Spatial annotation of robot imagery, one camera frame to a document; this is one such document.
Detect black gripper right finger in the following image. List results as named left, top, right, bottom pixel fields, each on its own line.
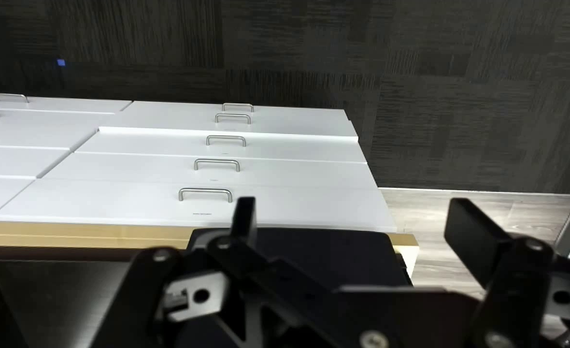
left=444, top=196, right=554, bottom=348

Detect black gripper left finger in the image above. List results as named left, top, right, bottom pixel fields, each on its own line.
left=185, top=195, right=363, bottom=348

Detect white counter cabinet wooden top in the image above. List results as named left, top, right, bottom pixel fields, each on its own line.
left=0, top=90, right=423, bottom=280

